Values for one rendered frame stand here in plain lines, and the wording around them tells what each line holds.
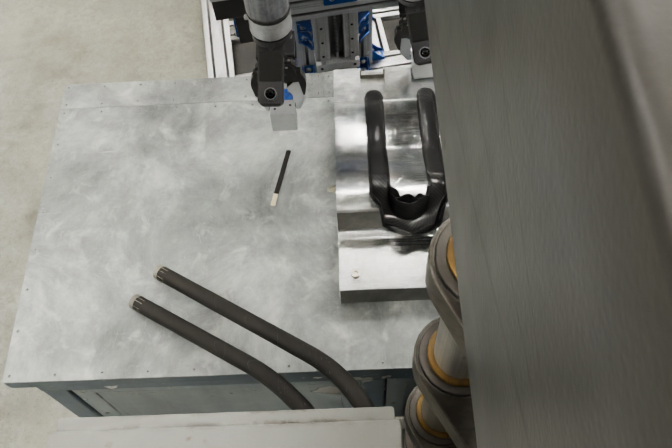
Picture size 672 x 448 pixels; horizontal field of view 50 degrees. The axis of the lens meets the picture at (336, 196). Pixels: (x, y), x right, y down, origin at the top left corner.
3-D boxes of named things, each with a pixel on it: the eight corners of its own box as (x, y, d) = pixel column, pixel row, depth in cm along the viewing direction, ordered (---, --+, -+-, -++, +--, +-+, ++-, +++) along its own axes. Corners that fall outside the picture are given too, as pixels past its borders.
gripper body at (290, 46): (298, 51, 141) (292, 5, 130) (298, 86, 136) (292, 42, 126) (259, 53, 141) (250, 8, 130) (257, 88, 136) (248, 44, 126)
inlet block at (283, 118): (274, 81, 154) (270, 63, 149) (297, 80, 153) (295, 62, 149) (272, 131, 147) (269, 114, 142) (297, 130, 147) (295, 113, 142)
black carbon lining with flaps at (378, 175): (362, 96, 155) (361, 66, 147) (438, 93, 154) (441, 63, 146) (370, 242, 137) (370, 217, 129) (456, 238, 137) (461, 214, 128)
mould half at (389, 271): (335, 95, 164) (332, 55, 152) (450, 90, 163) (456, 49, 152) (341, 303, 138) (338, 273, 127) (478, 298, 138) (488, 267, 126)
